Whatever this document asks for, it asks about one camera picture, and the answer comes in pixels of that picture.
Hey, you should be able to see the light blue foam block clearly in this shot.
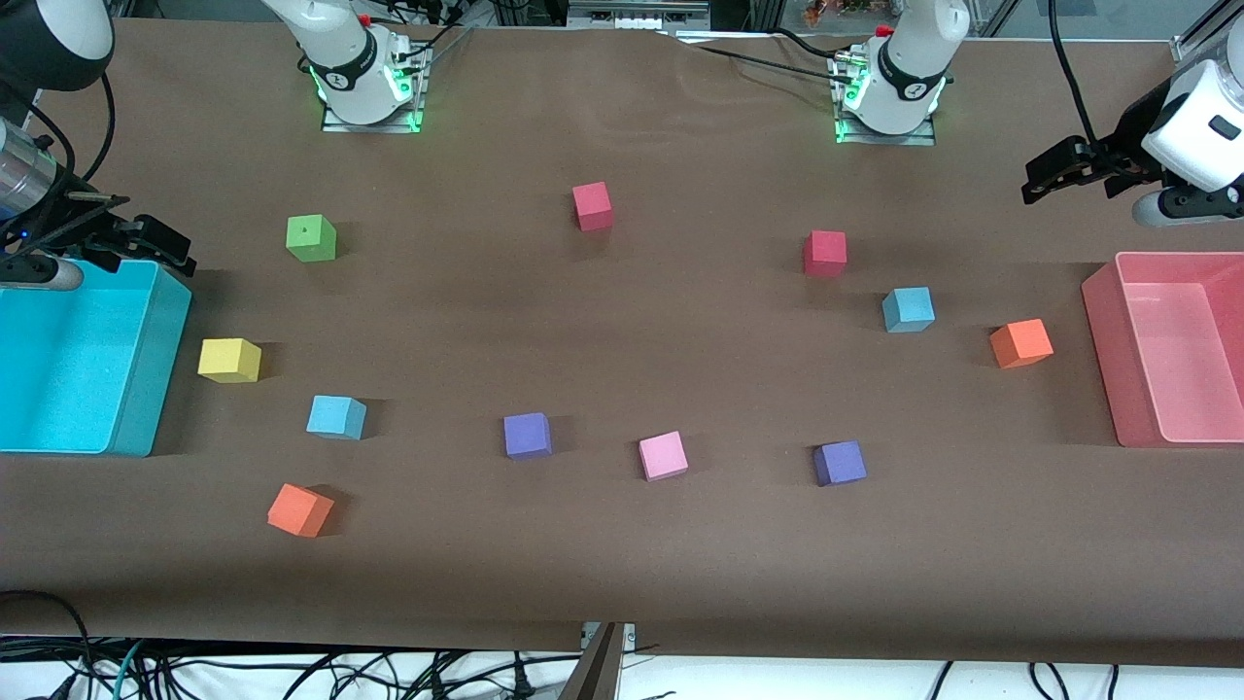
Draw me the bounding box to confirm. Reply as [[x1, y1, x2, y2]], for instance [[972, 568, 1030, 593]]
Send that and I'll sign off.
[[881, 287, 936, 334], [306, 395, 368, 441]]

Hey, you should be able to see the cyan plastic bin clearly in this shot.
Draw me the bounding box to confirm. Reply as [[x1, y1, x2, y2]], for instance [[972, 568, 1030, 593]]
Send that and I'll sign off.
[[0, 258, 193, 458]]

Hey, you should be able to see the yellow foam block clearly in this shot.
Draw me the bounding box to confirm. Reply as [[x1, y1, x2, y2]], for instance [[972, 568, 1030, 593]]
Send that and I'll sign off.
[[197, 337, 262, 384]]

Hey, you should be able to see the green foam block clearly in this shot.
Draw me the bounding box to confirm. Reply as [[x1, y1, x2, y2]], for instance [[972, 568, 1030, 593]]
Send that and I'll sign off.
[[286, 215, 337, 263]]

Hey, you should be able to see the orange foam block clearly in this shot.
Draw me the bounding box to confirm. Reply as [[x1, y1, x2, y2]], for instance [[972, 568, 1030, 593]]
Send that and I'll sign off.
[[267, 482, 335, 539], [989, 319, 1054, 370]]

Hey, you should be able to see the pink plastic bin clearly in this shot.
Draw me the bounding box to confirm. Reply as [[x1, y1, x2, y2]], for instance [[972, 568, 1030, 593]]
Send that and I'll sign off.
[[1081, 251, 1244, 449]]

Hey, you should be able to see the red foam block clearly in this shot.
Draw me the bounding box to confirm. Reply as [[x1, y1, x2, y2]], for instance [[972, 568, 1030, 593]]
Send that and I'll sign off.
[[803, 230, 847, 278], [571, 182, 614, 232]]

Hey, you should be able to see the purple foam block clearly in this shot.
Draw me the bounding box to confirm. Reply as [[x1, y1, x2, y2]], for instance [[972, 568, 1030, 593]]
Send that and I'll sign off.
[[813, 440, 868, 487], [503, 412, 553, 460]]

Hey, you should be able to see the pink foam block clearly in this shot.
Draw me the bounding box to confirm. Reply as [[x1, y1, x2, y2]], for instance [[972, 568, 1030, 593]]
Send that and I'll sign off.
[[639, 431, 690, 482]]

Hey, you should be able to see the brown table cover sheet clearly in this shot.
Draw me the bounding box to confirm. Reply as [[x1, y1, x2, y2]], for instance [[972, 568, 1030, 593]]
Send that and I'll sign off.
[[0, 17, 1244, 672]]

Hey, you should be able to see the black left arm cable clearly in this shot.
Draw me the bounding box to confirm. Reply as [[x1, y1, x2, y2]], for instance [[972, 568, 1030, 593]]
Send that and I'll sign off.
[[1048, 0, 1109, 157]]

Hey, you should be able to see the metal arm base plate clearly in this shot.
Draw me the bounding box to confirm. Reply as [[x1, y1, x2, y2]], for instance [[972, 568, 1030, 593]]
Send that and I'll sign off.
[[321, 44, 431, 134], [831, 49, 939, 147]]

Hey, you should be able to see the black cable on table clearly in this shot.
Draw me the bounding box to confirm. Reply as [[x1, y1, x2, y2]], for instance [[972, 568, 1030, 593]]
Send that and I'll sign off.
[[666, 27, 881, 84]]

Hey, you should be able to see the black looped floor cable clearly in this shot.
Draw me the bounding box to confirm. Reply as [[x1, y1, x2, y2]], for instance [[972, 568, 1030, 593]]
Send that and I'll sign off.
[[0, 590, 98, 700]]

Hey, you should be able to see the teal cable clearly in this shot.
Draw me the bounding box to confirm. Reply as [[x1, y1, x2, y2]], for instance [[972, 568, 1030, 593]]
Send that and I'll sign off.
[[113, 639, 149, 700]]

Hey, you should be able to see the silver aluminium frame rail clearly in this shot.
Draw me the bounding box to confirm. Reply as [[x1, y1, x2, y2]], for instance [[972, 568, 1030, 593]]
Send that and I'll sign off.
[[569, 0, 749, 30]]

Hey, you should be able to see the dark camera stand post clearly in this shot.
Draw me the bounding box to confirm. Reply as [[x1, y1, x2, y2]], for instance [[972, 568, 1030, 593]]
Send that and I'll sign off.
[[559, 622, 625, 700]]

